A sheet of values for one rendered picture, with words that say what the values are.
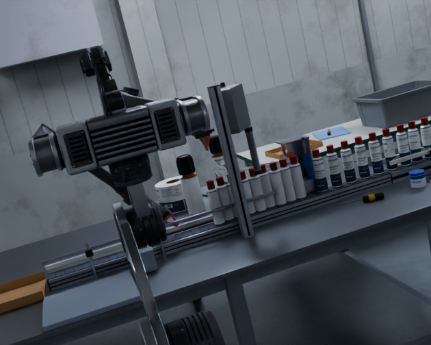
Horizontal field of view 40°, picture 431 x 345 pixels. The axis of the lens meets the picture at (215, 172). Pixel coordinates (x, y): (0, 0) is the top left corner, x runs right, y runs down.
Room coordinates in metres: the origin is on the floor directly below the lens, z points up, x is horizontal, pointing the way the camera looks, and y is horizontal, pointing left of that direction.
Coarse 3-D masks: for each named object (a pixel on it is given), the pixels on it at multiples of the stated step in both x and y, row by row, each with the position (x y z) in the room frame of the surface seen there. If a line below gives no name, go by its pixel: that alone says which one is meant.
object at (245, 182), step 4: (240, 172) 2.61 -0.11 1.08; (244, 172) 2.61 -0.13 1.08; (244, 176) 2.61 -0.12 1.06; (244, 180) 2.60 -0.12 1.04; (248, 180) 2.61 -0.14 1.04; (244, 184) 2.60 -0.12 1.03; (248, 184) 2.61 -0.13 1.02; (244, 188) 2.60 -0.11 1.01; (248, 188) 2.60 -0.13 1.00; (248, 192) 2.60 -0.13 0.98; (248, 196) 2.60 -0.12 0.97; (248, 204) 2.60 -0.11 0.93; (252, 204) 2.60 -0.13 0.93; (248, 208) 2.60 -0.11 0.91; (252, 208) 2.60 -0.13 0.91; (252, 212) 2.60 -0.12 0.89
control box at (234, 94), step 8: (224, 88) 2.50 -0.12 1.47; (232, 88) 2.46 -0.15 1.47; (240, 88) 2.56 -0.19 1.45; (224, 96) 2.45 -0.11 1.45; (232, 96) 2.45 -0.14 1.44; (240, 96) 2.54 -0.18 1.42; (224, 104) 2.46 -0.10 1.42; (232, 104) 2.44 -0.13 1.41; (240, 104) 2.52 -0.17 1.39; (232, 112) 2.45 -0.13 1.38; (240, 112) 2.50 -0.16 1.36; (232, 120) 2.45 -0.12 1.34; (240, 120) 2.47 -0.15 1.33; (248, 120) 2.57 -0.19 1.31; (232, 128) 2.45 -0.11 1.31; (240, 128) 2.45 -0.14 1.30
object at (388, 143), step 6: (384, 132) 2.77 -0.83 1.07; (384, 138) 2.77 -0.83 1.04; (390, 138) 2.76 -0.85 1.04; (384, 144) 2.77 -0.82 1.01; (390, 144) 2.76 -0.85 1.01; (384, 150) 2.78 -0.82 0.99; (390, 150) 2.76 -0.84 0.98; (390, 156) 2.76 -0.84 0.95; (390, 168) 2.76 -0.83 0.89; (396, 168) 2.76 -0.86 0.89
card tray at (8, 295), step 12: (36, 276) 2.53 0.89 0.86; (0, 288) 2.50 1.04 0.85; (12, 288) 2.51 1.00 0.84; (24, 288) 2.47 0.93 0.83; (36, 288) 2.44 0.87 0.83; (0, 300) 2.40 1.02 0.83; (12, 300) 2.26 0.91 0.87; (24, 300) 2.27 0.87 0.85; (36, 300) 2.28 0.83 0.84; (0, 312) 2.25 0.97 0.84
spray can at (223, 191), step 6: (216, 180) 2.60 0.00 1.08; (222, 180) 2.60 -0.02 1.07; (222, 186) 2.59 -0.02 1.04; (222, 192) 2.58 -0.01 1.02; (222, 198) 2.58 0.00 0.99; (228, 198) 2.59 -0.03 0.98; (222, 204) 2.59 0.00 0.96; (228, 204) 2.59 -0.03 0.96; (228, 210) 2.58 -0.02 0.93; (228, 216) 2.58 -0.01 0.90; (234, 216) 2.60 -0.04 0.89
